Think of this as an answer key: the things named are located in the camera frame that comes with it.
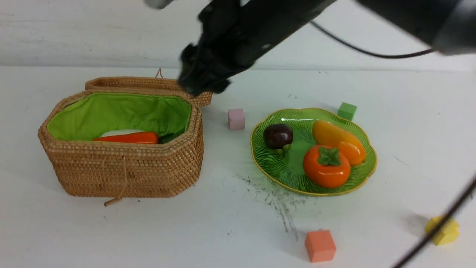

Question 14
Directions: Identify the pink foam cube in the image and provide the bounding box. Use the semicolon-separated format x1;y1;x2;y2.
228;108;245;130

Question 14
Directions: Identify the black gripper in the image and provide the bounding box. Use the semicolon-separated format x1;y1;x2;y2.
177;0;283;96

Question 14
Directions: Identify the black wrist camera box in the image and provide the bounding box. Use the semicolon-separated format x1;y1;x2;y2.
143;0;174;10

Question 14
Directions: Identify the orange carrot green top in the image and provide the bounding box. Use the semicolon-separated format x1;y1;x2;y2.
93;132;159;144

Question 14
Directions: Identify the orange foam cube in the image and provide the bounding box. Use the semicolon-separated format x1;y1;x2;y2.
305;230;337;263

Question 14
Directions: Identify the white radish with leaves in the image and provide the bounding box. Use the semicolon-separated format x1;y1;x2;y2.
100;129;144;138

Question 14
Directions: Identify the green foam cube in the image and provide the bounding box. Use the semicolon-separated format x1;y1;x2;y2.
338;102;357;121

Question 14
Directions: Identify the woven wicker basket lid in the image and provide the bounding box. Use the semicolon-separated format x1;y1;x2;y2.
85;68;213;106

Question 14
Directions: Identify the orange persimmon green calyx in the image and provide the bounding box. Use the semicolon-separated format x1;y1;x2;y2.
303;145;351;188

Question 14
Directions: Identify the woven wicker basket green lining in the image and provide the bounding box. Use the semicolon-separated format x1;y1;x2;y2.
38;89;204;207

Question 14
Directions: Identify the dark purple mangosteen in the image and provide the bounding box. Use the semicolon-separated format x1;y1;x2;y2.
263;123;294;157

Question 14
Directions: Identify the yellow foam cube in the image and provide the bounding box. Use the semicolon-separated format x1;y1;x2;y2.
425;216;460;246

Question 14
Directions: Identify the orange yellow mango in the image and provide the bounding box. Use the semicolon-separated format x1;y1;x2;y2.
312;120;367;166

